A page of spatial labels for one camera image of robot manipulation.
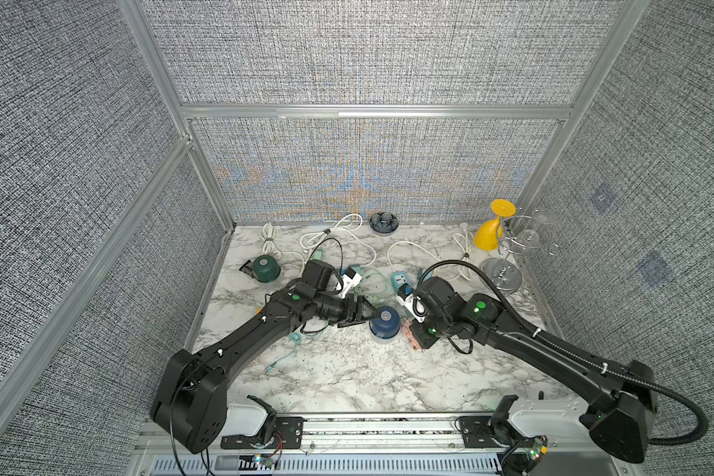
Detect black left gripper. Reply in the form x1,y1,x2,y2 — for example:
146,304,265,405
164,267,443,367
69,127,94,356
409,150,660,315
313,294,381,328

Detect navy blue meat grinder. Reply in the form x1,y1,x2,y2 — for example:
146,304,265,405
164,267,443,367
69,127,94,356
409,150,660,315
369,305,401,343

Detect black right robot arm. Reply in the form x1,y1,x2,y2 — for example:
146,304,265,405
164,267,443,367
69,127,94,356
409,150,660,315
397,261,709,463

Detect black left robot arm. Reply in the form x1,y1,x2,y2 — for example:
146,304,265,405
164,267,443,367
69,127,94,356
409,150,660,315
150,260,374,454

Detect dark green meat grinder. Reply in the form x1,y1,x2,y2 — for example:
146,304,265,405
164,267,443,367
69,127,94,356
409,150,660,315
239,254,281,284

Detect teal power strip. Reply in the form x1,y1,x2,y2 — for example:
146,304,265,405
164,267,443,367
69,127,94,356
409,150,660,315
390,272,414,299

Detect black grinder blade lid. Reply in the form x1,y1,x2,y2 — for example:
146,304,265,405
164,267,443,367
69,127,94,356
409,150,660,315
369,212,400,236

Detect yellow plastic goblet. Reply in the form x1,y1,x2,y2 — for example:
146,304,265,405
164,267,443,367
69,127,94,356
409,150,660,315
474,198,517,251

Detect clear wine glass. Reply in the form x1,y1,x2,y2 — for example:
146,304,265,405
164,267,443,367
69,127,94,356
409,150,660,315
514,228,543,250

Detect light green charging cable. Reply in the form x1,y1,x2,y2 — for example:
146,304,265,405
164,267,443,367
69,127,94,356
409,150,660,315
356,267,394,301

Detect teal charging cable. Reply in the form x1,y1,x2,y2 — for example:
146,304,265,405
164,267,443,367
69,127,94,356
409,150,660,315
264,329,322,375

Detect white power cord middle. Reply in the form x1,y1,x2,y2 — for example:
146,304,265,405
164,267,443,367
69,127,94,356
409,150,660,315
299,213,378,269

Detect white power cord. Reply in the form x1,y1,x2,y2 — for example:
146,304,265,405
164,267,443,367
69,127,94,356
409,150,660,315
259,222,307,275
299,213,378,269
386,222,477,284

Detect chrome wire glass rack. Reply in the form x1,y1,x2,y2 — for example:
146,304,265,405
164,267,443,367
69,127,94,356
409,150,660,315
479,207,561,295

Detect white power cord right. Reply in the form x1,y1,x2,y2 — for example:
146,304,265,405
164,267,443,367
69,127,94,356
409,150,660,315
386,222,477,284

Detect white power cord left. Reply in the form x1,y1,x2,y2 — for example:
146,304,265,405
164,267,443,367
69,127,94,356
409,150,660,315
259,222,307,275

